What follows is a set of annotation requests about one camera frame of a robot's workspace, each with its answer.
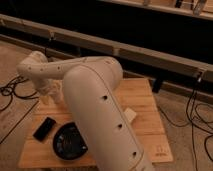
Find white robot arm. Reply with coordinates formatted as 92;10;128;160
17;51;155;171

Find black ceramic bowl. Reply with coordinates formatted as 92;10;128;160
53;122;88;160

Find wooden bamboo board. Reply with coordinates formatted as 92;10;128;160
18;78;173;169

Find black rectangular block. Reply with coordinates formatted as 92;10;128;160
33;117;56;141

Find black floor cable left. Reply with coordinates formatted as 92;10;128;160
0;74;40;113

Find long metal rail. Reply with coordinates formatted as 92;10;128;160
0;14;213;82

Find black floor cables right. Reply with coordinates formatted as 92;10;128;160
156;71;213;171

